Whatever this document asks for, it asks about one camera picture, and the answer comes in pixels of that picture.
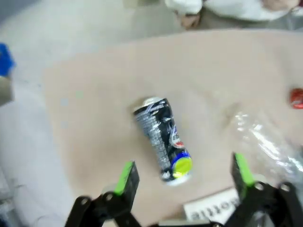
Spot blue box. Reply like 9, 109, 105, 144
0, 42, 16, 77

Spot white bottle label sign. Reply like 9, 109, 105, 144
183, 186, 242, 224

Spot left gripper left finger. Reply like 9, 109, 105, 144
67, 160, 143, 227

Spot crushed black Pepsi can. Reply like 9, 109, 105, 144
132, 96, 194, 187

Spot person's right hand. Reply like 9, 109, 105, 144
180, 13, 202, 31

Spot person's left hand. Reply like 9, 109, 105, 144
263, 0, 298, 11

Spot crushed red soda can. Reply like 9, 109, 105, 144
289, 87, 303, 110

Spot crushed clear plastic bottle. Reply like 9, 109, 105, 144
227, 111, 303, 187

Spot grey box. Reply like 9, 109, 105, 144
0, 75, 15, 107

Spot person in white coat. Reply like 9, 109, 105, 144
200, 0, 303, 30

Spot person's right forearm white sleeve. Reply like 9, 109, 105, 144
164, 0, 204, 15

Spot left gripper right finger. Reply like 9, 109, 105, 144
224, 152, 303, 227

